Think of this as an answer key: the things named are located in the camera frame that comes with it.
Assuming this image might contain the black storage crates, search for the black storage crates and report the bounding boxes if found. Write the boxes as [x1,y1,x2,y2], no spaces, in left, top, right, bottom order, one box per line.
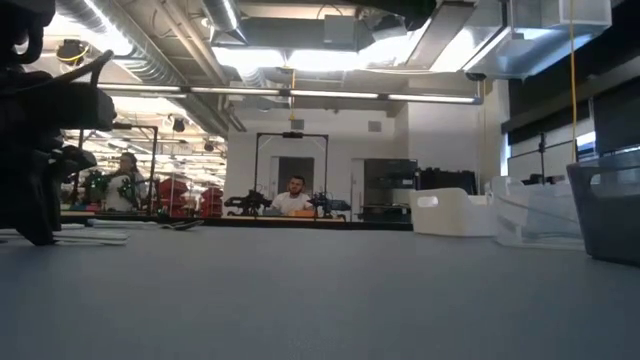
[414,168,477,196]

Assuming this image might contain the grey blue table mat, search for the grey blue table mat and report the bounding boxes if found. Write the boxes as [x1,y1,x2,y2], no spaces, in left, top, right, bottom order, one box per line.
[0,222,640,360]

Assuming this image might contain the seated person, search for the seated person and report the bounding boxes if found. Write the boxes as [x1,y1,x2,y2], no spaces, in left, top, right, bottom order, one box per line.
[269,174,315,216]

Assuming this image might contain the black pole stand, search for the black pole stand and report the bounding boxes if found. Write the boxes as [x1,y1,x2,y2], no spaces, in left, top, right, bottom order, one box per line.
[527,131,569,186]

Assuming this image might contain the clear plastic bin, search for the clear plastic bin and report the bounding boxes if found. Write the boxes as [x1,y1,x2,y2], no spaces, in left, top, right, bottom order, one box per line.
[490,175,587,251]

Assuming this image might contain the wooden background table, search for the wooden background table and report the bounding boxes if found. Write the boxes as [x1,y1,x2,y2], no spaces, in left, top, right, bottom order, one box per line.
[222,214,347,224]

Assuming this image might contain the black ceiling cord reel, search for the black ceiling cord reel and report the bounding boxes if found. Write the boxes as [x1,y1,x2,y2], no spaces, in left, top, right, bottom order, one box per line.
[54,38,92,67]

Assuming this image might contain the red tool chest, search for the red tool chest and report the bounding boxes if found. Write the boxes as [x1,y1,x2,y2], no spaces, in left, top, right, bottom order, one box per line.
[199,186,225,218]
[158,178,190,217]

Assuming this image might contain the black robot station frame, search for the black robot station frame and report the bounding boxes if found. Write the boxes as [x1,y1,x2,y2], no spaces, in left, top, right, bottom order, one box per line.
[112,122,160,216]
[253,131,330,217]

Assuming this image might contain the standing person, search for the standing person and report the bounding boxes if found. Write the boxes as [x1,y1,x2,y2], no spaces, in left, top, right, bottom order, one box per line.
[103,151,147,213]

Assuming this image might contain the long ceiling light strip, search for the long ceiling light strip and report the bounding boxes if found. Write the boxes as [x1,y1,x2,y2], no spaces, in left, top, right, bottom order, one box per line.
[97,82,484,105]

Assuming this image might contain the white plastic bin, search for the white plastic bin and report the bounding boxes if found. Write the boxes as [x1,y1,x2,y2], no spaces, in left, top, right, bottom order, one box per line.
[409,187,497,238]

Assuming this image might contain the black table frame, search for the black table frame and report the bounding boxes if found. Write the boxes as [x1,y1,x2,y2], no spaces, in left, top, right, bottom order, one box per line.
[59,213,414,232]

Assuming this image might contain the silver spiral air duct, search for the silver spiral air duct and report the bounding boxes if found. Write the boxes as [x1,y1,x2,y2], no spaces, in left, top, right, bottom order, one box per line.
[202,0,249,44]

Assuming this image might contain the grey plastic bin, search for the grey plastic bin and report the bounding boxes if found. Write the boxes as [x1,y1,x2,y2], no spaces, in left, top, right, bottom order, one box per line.
[565,148,640,267]

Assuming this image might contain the black cabinet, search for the black cabinet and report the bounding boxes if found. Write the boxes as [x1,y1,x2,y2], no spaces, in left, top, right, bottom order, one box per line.
[363,158,419,224]

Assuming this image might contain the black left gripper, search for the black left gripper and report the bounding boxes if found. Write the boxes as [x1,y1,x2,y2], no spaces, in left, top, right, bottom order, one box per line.
[0,69,117,247]

